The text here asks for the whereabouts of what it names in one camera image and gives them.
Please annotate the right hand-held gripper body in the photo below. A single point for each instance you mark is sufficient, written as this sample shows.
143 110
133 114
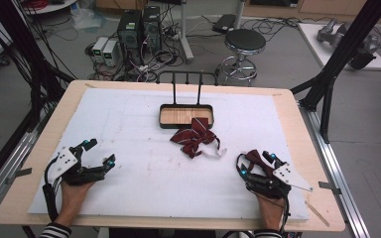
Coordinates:
291 177

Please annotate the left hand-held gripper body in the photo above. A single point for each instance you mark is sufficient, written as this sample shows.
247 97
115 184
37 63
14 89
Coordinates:
64 162

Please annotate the plain dark red bow tie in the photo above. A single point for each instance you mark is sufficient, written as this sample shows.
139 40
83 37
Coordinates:
255 157

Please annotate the striped dark red bow tie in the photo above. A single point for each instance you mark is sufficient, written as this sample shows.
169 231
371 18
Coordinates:
193 137

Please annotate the black rack with wooden tray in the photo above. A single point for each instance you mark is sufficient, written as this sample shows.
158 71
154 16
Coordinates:
175 115

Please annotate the person's left hand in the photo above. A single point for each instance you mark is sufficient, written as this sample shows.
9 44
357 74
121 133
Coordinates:
74 198

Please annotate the person's right hand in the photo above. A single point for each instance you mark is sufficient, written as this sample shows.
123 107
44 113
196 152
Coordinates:
270 211

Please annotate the white foam mat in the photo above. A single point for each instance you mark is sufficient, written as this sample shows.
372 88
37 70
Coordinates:
145 185

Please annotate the thin wooden stick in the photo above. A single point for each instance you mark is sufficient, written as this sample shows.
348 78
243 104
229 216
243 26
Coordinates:
317 214

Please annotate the white power supply unit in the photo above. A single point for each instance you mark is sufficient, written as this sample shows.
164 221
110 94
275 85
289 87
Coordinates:
110 53
99 48

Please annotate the black computer tower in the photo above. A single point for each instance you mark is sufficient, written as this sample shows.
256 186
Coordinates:
129 33
151 28

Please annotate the black round stool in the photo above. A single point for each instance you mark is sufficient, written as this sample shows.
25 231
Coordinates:
244 39

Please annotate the white floor board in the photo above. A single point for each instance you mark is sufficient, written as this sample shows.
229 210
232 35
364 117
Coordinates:
314 43

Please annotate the clear plastic bag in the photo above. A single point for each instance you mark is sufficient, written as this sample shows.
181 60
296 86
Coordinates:
86 18

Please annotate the black flat box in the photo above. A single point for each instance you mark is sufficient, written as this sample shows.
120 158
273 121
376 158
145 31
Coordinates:
224 23

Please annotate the white round table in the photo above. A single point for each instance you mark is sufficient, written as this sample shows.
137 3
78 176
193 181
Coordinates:
51 6

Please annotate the grey table leg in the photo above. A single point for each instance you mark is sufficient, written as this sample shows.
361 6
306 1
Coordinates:
185 36

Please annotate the grey metal bracket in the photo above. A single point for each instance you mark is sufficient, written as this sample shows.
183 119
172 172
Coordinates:
330 187
20 174

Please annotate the aluminium rail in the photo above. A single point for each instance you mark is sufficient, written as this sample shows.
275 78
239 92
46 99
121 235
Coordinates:
3 178
337 165

